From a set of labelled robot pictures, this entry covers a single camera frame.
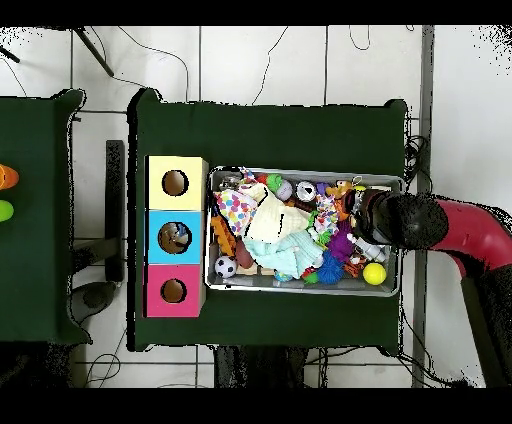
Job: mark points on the black panel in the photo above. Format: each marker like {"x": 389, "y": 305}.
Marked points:
{"x": 115, "y": 180}

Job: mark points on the wooden box with three holes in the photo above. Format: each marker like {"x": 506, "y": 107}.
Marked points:
{"x": 192, "y": 192}

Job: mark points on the black tripod leg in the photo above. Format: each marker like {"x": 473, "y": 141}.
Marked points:
{"x": 10, "y": 55}
{"x": 94, "y": 51}

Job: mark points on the yellow ball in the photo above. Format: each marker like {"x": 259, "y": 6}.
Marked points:
{"x": 374, "y": 274}

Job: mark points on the small soccer ball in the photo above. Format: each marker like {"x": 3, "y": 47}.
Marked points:
{"x": 226, "y": 266}

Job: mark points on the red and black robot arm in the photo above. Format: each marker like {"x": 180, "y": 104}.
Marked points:
{"x": 416, "y": 222}

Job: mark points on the orange plastic object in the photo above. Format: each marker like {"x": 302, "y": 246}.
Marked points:
{"x": 8, "y": 177}

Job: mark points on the polka dot paper napkin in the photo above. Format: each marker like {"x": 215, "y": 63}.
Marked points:
{"x": 236, "y": 208}

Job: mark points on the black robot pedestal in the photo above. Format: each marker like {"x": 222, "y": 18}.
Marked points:
{"x": 260, "y": 368}

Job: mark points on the grey round base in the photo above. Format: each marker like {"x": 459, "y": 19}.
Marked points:
{"x": 94, "y": 298}

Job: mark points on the cream muslin cloth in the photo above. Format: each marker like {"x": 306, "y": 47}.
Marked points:
{"x": 276, "y": 218}

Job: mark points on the green plastic object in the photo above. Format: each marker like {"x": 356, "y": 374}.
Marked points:
{"x": 4, "y": 210}

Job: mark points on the small white baseball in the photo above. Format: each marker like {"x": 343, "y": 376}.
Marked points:
{"x": 284, "y": 190}

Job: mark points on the silver mesh bin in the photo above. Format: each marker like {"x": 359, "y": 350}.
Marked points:
{"x": 280, "y": 286}

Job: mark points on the light blue muslin cloth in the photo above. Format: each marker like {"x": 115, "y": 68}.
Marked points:
{"x": 288, "y": 252}

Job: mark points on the brown monkey plush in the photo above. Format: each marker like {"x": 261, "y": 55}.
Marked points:
{"x": 338, "y": 188}

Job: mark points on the purple spiky ball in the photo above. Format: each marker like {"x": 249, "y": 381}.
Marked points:
{"x": 340, "y": 244}

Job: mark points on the dark green table cloth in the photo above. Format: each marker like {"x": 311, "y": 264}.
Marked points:
{"x": 36, "y": 260}
{"x": 280, "y": 136}

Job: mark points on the blue spiky ball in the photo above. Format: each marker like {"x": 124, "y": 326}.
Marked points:
{"x": 330, "y": 270}

